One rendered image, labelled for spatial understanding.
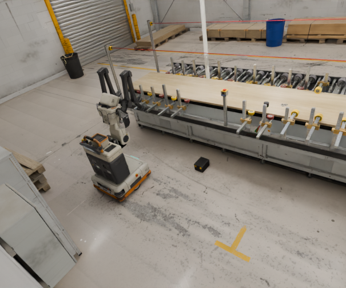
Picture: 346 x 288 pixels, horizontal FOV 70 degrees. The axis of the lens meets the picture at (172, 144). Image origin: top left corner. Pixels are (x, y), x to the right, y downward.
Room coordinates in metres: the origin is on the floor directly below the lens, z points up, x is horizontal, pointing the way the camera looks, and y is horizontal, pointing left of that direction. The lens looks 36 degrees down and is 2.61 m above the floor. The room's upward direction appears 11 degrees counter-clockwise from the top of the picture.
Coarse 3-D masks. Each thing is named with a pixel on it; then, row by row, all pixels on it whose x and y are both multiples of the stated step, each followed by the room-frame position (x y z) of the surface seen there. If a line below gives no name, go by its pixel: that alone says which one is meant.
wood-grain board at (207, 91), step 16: (144, 80) 4.53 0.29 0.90; (160, 80) 4.37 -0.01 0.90; (176, 80) 4.23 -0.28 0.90; (192, 80) 4.09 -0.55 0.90; (208, 80) 3.96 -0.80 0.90; (176, 96) 3.59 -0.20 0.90; (192, 96) 3.48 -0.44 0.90; (208, 96) 3.37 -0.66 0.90; (240, 96) 3.18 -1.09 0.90; (256, 96) 3.09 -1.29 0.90; (272, 96) 3.00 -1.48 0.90; (288, 96) 2.92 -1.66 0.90; (304, 96) 2.83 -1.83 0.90; (320, 96) 2.76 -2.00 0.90; (336, 96) 2.68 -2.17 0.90; (256, 112) 2.70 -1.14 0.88; (272, 112) 2.60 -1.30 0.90; (304, 112) 2.47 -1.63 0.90; (320, 112) 2.40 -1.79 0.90; (336, 112) 2.34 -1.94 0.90
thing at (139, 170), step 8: (128, 160) 3.02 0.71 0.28; (136, 160) 2.98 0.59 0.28; (136, 168) 2.79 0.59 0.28; (144, 168) 2.80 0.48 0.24; (96, 176) 2.79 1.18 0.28; (128, 176) 2.65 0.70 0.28; (136, 176) 2.67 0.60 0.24; (144, 176) 2.77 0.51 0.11; (96, 184) 2.74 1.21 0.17; (112, 184) 2.56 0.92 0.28; (120, 184) 2.52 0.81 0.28; (128, 184) 2.55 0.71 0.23; (136, 184) 2.64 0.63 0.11; (104, 192) 2.64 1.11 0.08; (120, 192) 2.43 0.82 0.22; (128, 192) 2.52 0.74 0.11; (120, 200) 2.41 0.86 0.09
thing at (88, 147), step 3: (84, 141) 2.77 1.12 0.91; (87, 141) 2.79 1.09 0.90; (81, 144) 2.67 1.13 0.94; (84, 144) 2.64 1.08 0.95; (87, 144) 2.72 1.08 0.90; (87, 147) 2.61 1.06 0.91; (90, 147) 2.55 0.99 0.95; (93, 147) 2.62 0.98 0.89; (96, 147) 2.59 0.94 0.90; (99, 147) 2.56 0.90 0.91; (102, 147) 2.60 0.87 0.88; (90, 150) 2.66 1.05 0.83; (93, 150) 2.54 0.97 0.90; (96, 150) 2.57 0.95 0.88; (96, 153) 2.61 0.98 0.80; (99, 153) 2.58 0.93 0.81
